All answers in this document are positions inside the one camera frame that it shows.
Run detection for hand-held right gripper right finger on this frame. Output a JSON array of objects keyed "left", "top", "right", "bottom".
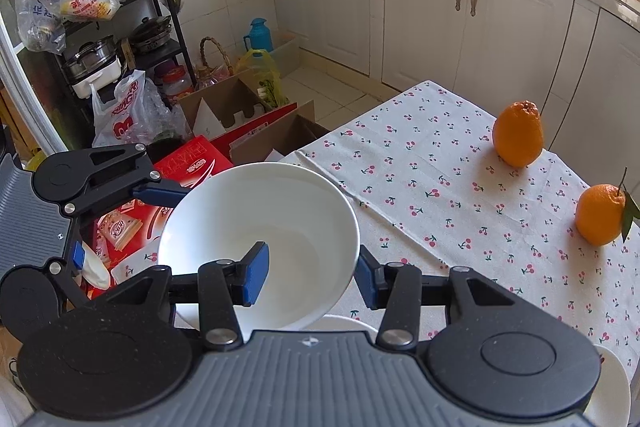
[{"left": 355, "top": 245, "right": 528, "bottom": 354}]

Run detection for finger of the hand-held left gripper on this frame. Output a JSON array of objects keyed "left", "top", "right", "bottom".
[
  {"left": 61, "top": 143, "right": 195, "bottom": 216},
  {"left": 46, "top": 240, "right": 96, "bottom": 309}
]

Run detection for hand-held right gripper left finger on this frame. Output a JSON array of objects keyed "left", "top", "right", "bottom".
[{"left": 97, "top": 240, "right": 272, "bottom": 354}]

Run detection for white bowl pink print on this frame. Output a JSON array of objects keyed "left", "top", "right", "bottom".
[
  {"left": 157, "top": 162, "right": 361, "bottom": 332},
  {"left": 307, "top": 314, "right": 379, "bottom": 334}
]

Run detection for large white plate fruit print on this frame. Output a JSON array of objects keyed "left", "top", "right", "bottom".
[{"left": 582, "top": 344, "right": 632, "bottom": 427}]

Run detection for red printed snack box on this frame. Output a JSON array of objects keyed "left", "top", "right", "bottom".
[{"left": 92, "top": 135, "right": 236, "bottom": 288}]

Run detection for white bag red print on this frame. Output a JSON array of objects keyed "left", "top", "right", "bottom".
[{"left": 92, "top": 69, "right": 151, "bottom": 148}]

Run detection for cherry print tablecloth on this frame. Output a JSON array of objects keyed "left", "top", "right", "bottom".
[{"left": 110, "top": 80, "right": 640, "bottom": 375}]

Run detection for cardboard box with dividers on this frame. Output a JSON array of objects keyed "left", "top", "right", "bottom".
[{"left": 180, "top": 74, "right": 281, "bottom": 142}]

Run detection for plastic jar red lid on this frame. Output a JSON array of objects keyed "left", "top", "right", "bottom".
[{"left": 160, "top": 67, "right": 193, "bottom": 100}]

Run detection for brown cardboard box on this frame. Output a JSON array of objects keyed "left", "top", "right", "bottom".
[{"left": 230, "top": 99, "right": 331, "bottom": 165}]

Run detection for steel pot white base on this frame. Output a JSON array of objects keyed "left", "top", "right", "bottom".
[{"left": 62, "top": 36, "right": 123, "bottom": 98}]

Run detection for wicker basket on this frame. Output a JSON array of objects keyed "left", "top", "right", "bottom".
[{"left": 199, "top": 37, "right": 236, "bottom": 90}]

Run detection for black pan with lid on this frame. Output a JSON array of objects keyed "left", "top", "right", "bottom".
[{"left": 127, "top": 16, "right": 173, "bottom": 54}]

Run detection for yellow plastic bag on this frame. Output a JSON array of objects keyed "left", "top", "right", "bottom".
[{"left": 235, "top": 49, "right": 291, "bottom": 108}]

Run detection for black metal shelf rack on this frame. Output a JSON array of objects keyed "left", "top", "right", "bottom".
[{"left": 15, "top": 0, "right": 191, "bottom": 148}]

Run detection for teal thermos jug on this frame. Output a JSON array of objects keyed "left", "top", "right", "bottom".
[{"left": 243, "top": 18, "right": 272, "bottom": 54}]

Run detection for clear bag blue print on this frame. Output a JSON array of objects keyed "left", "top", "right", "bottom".
[{"left": 15, "top": 0, "right": 67, "bottom": 54}]

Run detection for orange with knobby top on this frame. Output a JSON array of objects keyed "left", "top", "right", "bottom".
[{"left": 492, "top": 99, "right": 544, "bottom": 168}]

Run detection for orange with green leaf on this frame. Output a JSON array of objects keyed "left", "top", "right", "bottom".
[{"left": 575, "top": 167, "right": 640, "bottom": 248}]

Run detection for white kitchen cabinets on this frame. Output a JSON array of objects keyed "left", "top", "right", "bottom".
[{"left": 267, "top": 0, "right": 640, "bottom": 212}]

